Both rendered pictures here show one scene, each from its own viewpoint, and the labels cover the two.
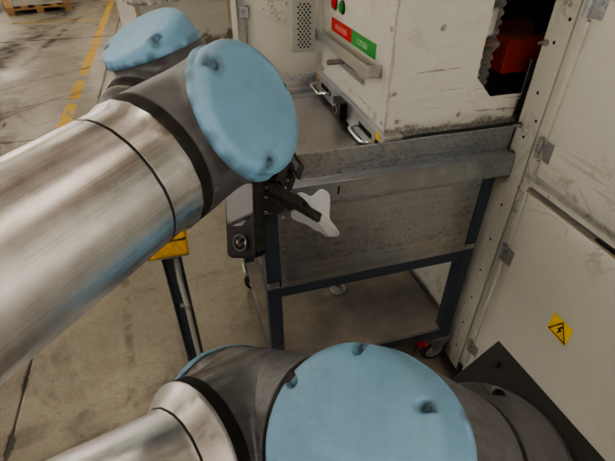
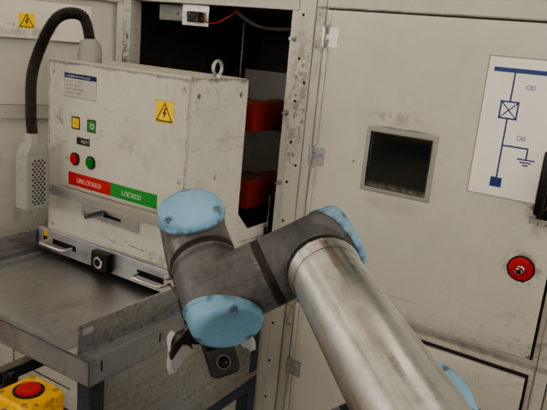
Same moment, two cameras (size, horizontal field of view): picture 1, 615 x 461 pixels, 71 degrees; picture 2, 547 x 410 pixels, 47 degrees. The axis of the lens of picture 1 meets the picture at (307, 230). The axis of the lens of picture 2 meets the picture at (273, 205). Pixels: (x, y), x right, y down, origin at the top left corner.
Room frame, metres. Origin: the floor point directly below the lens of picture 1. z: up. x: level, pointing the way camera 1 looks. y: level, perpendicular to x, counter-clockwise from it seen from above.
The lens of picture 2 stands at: (-0.24, 0.63, 1.49)
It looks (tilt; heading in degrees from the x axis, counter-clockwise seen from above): 14 degrees down; 318
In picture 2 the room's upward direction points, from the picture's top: 5 degrees clockwise
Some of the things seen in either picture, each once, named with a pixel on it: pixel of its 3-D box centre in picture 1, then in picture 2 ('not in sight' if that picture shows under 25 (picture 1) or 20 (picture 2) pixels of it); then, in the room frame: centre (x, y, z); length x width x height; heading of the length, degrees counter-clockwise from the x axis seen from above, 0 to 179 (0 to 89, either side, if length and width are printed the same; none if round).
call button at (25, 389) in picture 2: not in sight; (28, 391); (0.69, 0.28, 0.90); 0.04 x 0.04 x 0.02
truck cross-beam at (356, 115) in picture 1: (351, 107); (112, 258); (1.20, -0.13, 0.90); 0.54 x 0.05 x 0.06; 16
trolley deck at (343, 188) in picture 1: (347, 132); (108, 285); (1.20, -0.12, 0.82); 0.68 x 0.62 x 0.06; 106
